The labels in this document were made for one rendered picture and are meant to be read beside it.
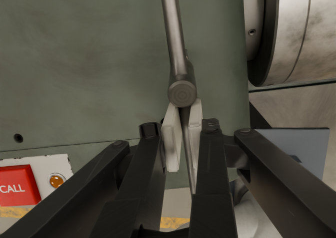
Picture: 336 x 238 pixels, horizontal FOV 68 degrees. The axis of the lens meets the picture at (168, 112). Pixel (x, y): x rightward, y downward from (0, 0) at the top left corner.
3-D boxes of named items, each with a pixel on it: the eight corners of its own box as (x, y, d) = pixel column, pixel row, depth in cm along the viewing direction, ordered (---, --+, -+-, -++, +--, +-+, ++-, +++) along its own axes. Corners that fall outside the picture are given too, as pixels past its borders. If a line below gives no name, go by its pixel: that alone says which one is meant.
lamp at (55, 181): (54, 186, 36) (51, 189, 36) (50, 173, 36) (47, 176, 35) (67, 185, 36) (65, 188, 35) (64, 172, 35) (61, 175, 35)
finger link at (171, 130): (179, 172, 16) (167, 173, 16) (182, 131, 22) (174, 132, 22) (172, 127, 15) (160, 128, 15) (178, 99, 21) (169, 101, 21)
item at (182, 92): (170, 47, 28) (165, 83, 18) (190, 44, 28) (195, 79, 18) (173, 66, 29) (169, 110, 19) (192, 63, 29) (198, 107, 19)
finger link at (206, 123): (201, 148, 13) (260, 143, 13) (201, 118, 18) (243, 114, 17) (204, 173, 13) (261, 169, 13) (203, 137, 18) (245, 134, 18)
